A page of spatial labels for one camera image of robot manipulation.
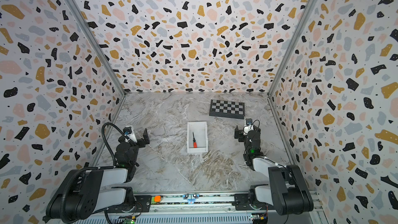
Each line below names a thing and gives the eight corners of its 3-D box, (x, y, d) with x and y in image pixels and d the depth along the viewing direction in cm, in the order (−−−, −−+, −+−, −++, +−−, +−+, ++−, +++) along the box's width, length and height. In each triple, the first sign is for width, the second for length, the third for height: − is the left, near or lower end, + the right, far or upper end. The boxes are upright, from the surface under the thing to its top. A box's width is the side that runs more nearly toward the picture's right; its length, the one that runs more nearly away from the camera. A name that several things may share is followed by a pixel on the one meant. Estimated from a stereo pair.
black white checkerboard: (209, 118, 110) (209, 114, 106) (209, 103, 119) (209, 99, 116) (245, 119, 110) (246, 115, 107) (242, 104, 119) (243, 100, 116)
